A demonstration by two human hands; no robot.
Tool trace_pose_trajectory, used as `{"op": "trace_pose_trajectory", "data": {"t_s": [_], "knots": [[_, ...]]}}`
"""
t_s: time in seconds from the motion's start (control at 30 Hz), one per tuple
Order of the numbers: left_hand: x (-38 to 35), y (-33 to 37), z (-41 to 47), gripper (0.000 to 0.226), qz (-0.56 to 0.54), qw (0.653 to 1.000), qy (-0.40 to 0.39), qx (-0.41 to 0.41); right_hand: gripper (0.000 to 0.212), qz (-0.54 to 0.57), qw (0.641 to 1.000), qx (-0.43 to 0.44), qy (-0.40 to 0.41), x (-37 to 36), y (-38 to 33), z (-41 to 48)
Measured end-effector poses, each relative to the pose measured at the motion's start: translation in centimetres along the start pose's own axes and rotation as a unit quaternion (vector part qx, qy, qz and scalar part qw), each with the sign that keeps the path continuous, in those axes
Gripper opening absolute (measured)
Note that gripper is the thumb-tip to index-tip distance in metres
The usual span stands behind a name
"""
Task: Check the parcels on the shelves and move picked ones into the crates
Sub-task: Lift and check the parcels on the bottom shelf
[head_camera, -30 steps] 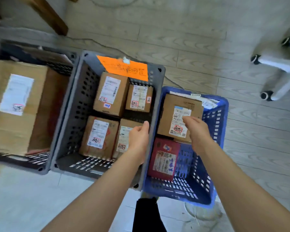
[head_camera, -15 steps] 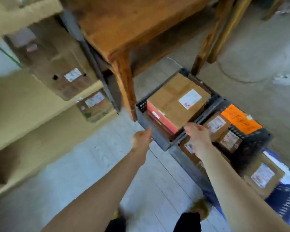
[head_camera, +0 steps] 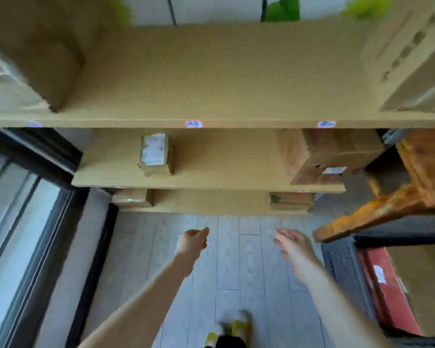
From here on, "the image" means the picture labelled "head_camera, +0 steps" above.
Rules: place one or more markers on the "green plant leaves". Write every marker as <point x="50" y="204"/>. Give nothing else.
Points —
<point x="283" y="9"/>

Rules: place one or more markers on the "plain brown cardboard box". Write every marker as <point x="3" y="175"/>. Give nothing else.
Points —
<point x="424" y="286"/>

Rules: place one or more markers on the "cardboard box with green print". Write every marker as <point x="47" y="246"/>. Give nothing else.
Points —
<point x="290" y="200"/>

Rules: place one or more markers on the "person's yellow slipper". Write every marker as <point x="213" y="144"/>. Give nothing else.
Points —
<point x="230" y="331"/>

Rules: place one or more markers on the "person's right forearm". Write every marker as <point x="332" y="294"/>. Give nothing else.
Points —
<point x="333" y="304"/>

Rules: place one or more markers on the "person's left forearm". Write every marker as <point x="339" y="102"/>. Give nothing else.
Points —
<point x="137" y="304"/>

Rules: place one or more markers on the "brown box with white label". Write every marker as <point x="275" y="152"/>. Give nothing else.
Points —
<point x="330" y="152"/>

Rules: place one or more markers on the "small taped cardboard parcel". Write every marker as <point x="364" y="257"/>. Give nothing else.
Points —
<point x="155" y="154"/>

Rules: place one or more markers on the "person's right fingers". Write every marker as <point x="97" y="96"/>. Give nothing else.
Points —
<point x="284" y="238"/>

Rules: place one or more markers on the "grey plastic crate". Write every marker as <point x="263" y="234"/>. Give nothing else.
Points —
<point x="351" y="279"/>

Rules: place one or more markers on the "red parcel with white label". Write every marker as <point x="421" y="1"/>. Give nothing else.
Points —
<point x="388" y="286"/>

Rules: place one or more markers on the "wooden shelf unit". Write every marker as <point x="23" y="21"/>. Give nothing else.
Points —
<point x="217" y="105"/>

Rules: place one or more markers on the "pale cardboard box with holes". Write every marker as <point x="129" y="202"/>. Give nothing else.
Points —
<point x="409" y="57"/>

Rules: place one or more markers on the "large brown cardboard box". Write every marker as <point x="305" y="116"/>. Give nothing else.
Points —
<point x="40" y="50"/>

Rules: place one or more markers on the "person's left hand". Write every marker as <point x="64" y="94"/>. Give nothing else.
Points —
<point x="190" y="245"/>

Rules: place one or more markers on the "person's left fingers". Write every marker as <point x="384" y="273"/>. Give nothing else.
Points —
<point x="201" y="235"/>

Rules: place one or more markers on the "small flat cardboard box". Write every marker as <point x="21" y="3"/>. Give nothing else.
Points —
<point x="132" y="197"/>

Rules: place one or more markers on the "person's right hand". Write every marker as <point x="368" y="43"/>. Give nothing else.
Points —
<point x="298" y="247"/>

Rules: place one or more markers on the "black framed glass door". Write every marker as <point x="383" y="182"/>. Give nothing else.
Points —
<point x="25" y="228"/>

